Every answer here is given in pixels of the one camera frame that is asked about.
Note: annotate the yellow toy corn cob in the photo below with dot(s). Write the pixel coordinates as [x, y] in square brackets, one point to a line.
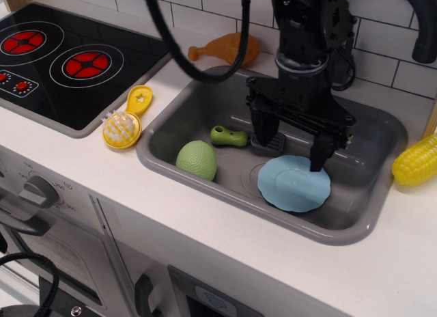
[417, 164]

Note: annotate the grey oven knob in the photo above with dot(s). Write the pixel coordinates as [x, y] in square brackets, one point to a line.
[38, 192]

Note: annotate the black toy stove top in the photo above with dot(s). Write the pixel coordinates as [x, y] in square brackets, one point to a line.
[65, 71]

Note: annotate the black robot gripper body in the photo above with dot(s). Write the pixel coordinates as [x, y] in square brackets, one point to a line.
[306, 103]

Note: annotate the green textured toy lemon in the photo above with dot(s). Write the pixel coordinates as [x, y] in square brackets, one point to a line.
[198, 158]

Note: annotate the yellow dish brush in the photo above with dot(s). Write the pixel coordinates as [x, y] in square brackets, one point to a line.
[122, 129]

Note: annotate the green handled grey spatula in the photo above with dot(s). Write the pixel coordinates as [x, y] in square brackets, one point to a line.
[222, 136]

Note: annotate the orange toy chicken drumstick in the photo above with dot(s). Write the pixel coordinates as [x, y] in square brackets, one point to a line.
[226, 48]

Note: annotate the grey oven door handle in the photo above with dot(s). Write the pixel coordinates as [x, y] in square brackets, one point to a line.
[36, 224]

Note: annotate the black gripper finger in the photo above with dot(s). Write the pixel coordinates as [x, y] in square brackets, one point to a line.
[265, 123]
[324, 146]

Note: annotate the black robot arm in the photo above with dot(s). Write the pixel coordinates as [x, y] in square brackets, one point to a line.
[310, 33]

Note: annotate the grey toy sink basin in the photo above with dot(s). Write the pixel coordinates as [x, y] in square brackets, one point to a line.
[360, 175]

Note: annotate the light blue scalloped plate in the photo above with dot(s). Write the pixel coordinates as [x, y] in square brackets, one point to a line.
[287, 183]

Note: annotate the black sink faucet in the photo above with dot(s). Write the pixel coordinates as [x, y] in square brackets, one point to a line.
[424, 50]

